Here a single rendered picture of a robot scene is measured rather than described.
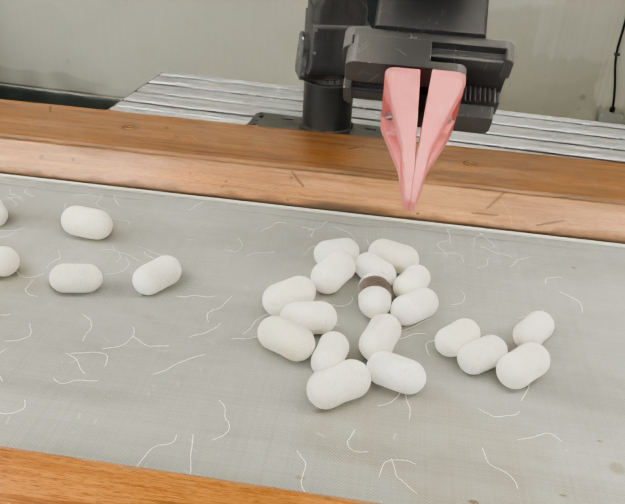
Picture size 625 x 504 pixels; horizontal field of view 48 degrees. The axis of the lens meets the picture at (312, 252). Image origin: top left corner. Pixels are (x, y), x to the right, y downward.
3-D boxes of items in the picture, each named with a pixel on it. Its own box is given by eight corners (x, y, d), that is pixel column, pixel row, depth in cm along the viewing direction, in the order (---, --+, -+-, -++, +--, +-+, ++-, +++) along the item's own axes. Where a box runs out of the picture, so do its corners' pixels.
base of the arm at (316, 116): (408, 92, 82) (413, 76, 88) (243, 73, 85) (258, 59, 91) (400, 156, 86) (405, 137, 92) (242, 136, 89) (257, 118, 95)
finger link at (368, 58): (458, 186, 38) (469, 43, 42) (328, 172, 39) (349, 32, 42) (442, 233, 45) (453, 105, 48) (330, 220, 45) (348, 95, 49)
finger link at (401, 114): (503, 191, 38) (511, 47, 41) (371, 177, 39) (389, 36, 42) (480, 237, 45) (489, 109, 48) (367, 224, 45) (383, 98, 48)
